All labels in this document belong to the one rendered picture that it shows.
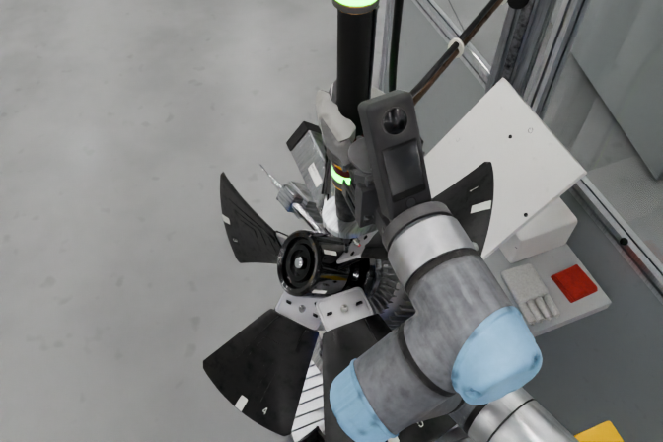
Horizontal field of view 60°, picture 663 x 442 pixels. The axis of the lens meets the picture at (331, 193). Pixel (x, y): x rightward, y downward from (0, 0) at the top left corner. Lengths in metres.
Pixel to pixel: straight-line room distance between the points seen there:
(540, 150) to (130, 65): 2.76
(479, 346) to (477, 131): 0.75
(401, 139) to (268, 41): 3.02
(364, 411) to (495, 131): 0.73
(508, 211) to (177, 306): 1.63
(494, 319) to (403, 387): 0.10
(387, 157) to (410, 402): 0.21
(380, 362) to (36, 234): 2.43
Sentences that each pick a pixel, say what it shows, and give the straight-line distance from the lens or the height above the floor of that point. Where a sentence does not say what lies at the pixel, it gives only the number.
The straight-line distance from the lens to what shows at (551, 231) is 1.47.
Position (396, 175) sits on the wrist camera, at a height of 1.70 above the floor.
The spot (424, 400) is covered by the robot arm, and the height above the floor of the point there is 1.61.
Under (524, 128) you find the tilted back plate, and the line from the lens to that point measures 1.13.
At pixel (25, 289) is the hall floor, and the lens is 2.71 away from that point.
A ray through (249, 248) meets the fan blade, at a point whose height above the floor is 1.02.
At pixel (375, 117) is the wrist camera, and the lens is 0.50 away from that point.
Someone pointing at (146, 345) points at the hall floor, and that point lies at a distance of 2.40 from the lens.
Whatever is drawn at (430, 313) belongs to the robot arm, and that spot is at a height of 1.66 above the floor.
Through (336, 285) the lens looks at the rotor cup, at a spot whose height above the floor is 1.20.
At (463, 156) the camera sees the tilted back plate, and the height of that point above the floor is 1.24.
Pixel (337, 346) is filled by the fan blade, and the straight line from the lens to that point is 0.99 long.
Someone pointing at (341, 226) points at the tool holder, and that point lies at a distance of 0.77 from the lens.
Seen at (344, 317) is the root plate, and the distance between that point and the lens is 1.02.
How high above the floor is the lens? 2.10
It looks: 52 degrees down
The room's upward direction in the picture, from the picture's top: straight up
